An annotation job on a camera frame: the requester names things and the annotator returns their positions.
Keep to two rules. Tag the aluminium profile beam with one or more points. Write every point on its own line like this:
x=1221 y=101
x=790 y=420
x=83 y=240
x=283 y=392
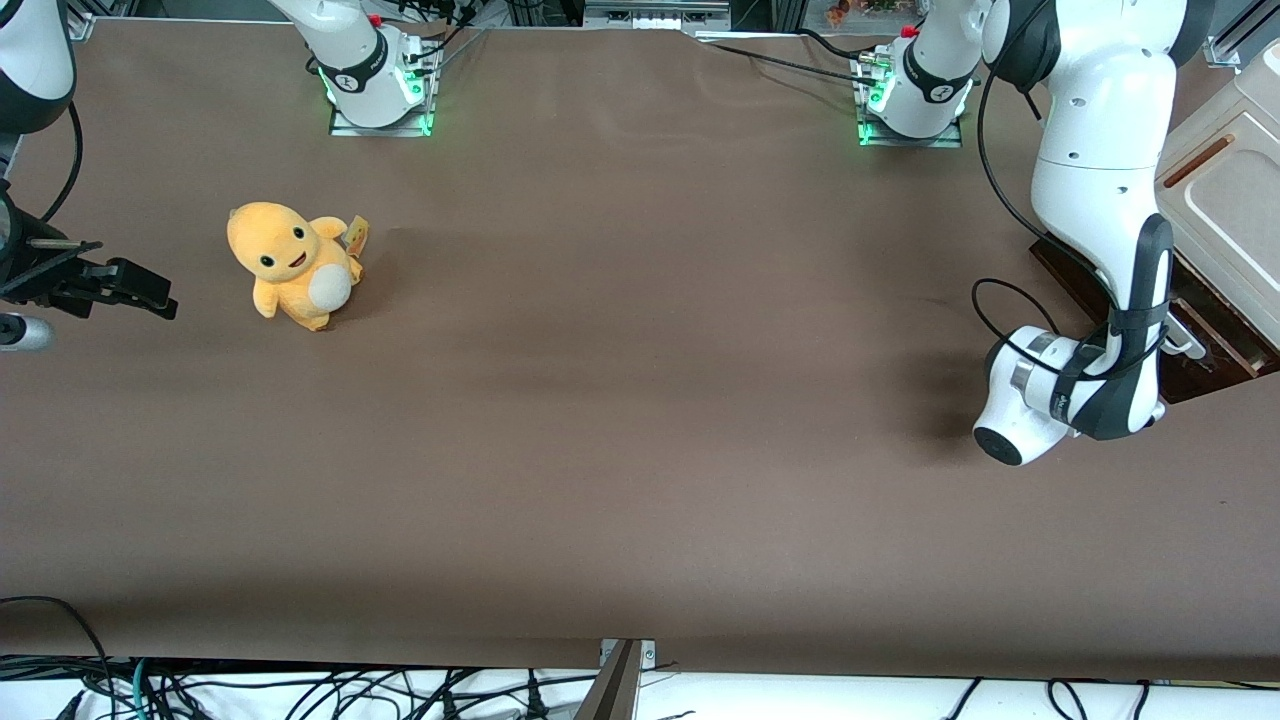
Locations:
x=612 y=690

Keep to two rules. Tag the aluminium frame profile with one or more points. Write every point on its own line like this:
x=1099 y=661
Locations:
x=1240 y=35

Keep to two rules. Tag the small metal bracket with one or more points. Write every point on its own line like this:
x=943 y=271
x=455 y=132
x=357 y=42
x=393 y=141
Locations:
x=648 y=652

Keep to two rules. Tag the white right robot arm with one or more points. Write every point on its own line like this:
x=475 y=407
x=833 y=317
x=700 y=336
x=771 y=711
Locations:
x=350 y=45

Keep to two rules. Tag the brown table cover sheet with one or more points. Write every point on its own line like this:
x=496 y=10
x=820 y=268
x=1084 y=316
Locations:
x=640 y=400

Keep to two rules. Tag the silver electronics box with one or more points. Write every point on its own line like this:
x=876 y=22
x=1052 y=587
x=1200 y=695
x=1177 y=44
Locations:
x=655 y=14

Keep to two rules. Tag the yellow plush toy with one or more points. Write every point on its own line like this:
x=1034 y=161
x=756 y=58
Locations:
x=290 y=250

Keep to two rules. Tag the dark brown wooden board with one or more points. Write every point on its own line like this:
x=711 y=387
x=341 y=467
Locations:
x=1200 y=382

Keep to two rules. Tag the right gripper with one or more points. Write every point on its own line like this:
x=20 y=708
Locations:
x=42 y=281

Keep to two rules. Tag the metal corner bracket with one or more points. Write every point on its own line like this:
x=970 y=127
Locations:
x=80 y=25

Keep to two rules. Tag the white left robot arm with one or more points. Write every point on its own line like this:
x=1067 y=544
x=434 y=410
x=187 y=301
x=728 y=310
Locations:
x=1095 y=150

